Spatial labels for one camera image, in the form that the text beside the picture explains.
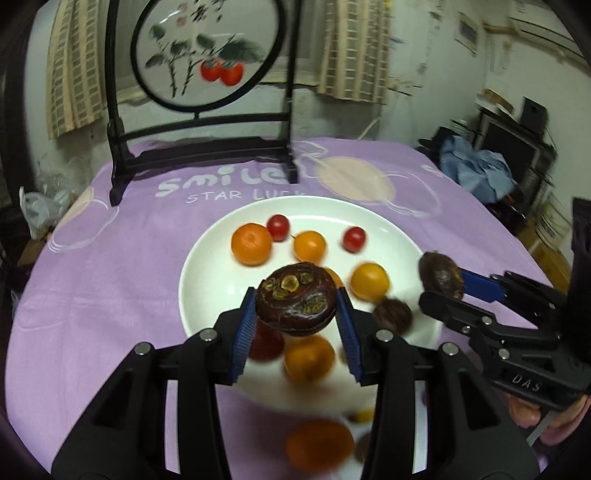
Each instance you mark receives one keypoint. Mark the wall electrical box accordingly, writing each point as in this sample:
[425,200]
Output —
[467,32]

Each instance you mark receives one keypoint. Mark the mandarin orange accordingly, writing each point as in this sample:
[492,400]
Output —
[251,243]
[309,357]
[320,445]

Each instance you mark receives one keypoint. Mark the person's right hand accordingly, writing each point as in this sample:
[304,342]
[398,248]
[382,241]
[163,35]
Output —
[563,429]

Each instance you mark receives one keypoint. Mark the long wooden box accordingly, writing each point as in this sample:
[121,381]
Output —
[494,99]

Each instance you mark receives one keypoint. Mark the black speaker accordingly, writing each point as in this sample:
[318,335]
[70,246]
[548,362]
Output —
[534,115]

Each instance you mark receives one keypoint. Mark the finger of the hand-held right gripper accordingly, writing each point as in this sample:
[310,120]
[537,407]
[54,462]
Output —
[443,309]
[482,287]

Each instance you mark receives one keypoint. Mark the dark brown passion fruit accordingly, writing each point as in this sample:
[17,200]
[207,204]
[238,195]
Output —
[392,316]
[295,300]
[441,275]

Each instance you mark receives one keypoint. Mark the large dark red tomato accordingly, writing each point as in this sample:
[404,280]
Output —
[265,346]

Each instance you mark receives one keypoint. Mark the yellow-green kumquat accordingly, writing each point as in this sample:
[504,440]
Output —
[362,415]

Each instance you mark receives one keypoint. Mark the black monitor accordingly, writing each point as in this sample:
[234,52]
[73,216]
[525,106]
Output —
[505,138]

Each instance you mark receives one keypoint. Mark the blue cloth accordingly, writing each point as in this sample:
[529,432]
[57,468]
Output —
[475,168]

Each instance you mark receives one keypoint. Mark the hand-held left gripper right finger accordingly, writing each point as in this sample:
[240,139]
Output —
[349,337]

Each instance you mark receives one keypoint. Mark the cardboard box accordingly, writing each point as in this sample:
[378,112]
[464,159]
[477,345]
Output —
[545,256]

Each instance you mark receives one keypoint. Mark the purple printed tablecloth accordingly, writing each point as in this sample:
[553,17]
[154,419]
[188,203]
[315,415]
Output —
[92,300]

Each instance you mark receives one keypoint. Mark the black bag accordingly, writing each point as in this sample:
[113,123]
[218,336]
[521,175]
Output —
[431,141]

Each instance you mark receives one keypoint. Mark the beige checked curtain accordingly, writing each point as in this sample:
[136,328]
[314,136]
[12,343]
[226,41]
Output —
[355,50]
[78,69]

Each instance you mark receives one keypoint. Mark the white plastic bag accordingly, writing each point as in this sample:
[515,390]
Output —
[39,214]

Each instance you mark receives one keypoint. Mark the white air conditioner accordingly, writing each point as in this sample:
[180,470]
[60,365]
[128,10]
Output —
[545,37]

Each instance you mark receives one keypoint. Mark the white oval plate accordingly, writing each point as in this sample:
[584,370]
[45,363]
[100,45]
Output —
[217,286]

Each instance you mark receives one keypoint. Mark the black framed round painted screen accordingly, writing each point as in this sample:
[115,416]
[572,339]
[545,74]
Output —
[198,37]

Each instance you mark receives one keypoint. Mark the clear plastic bag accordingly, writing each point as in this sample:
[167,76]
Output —
[62,180]

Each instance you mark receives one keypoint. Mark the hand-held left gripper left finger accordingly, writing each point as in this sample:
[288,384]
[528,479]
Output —
[244,337]

